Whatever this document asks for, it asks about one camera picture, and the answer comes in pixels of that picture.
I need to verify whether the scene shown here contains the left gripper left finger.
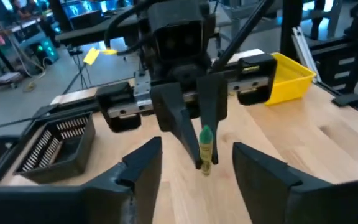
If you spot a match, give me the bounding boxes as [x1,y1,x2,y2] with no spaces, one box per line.
[85,136,163,224]

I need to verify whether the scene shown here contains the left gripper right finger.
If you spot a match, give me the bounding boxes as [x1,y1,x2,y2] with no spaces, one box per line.
[232,142,333,224]

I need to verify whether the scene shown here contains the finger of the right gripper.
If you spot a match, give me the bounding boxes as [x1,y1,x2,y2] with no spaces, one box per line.
[150,82,203,170]
[196,73,229,166]

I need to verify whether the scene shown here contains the green capped glue stick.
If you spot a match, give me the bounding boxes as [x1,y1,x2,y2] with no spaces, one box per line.
[198,124,214,177]

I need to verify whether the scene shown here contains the yellow floor marker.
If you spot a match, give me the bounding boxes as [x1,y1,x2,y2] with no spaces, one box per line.
[83,47,118,65]

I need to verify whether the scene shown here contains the black tripod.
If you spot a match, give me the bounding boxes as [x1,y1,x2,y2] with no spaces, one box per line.
[61,45,90,96]

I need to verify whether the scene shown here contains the black plastic basket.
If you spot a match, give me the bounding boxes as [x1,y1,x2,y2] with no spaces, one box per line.
[13,111,96,185]

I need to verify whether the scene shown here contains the yellow plastic basket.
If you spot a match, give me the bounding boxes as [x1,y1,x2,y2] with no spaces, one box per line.
[264,52,317,106]

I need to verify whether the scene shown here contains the equipment box with green light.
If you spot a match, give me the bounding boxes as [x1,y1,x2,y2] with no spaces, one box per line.
[17,30,60,68]

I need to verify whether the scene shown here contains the silver aluminium bar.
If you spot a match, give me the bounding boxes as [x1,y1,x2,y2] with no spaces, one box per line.
[291,26,322,84]

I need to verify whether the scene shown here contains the person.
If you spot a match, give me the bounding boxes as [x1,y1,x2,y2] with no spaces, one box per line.
[11,0,48,19]

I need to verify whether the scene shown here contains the black right camera cable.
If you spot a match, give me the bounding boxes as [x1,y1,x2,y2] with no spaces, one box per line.
[103,0,155,47]

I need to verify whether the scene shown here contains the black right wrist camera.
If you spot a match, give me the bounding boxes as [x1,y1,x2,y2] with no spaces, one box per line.
[147,0,216,63]

